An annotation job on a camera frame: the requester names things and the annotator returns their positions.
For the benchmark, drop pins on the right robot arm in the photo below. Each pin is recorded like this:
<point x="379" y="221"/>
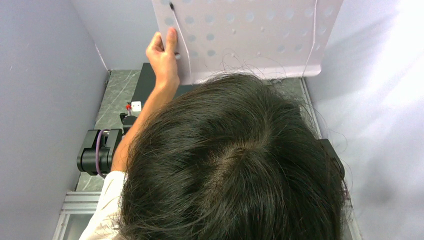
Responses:
<point x="330" y="151"/>

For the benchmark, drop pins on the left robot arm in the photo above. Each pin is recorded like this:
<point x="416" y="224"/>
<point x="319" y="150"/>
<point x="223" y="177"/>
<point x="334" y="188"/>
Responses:
<point x="99" y="146"/>

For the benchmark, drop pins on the person's head dark hair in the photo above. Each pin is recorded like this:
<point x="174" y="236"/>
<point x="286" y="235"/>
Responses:
<point x="232" y="159"/>

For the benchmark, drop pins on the person's left forearm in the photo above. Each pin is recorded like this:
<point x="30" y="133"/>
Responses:
<point x="161" y="94"/>

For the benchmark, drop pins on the aluminium table edge rail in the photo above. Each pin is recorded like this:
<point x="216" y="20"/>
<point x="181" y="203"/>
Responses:
<point x="310" y="115"/>

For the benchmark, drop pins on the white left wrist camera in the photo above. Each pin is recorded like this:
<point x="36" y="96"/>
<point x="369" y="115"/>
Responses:
<point x="136" y="106"/>

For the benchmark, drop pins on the person's left hand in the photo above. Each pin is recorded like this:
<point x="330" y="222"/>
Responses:
<point x="161" y="53"/>

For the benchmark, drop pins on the aluminium front frame rail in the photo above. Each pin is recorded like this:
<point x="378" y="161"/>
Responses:
<point x="80" y="202"/>

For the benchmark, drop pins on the pink music stand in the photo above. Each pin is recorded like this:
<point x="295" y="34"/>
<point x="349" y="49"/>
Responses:
<point x="269" y="38"/>

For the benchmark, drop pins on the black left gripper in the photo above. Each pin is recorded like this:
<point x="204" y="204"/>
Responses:
<point x="127" y="118"/>

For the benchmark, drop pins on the person's cream t-shirt torso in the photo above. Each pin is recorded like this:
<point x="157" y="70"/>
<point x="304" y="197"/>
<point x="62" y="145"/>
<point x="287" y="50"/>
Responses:
<point x="104" y="224"/>

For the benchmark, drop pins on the dark network switch box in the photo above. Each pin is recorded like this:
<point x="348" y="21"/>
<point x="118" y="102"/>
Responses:
<point x="146" y="83"/>

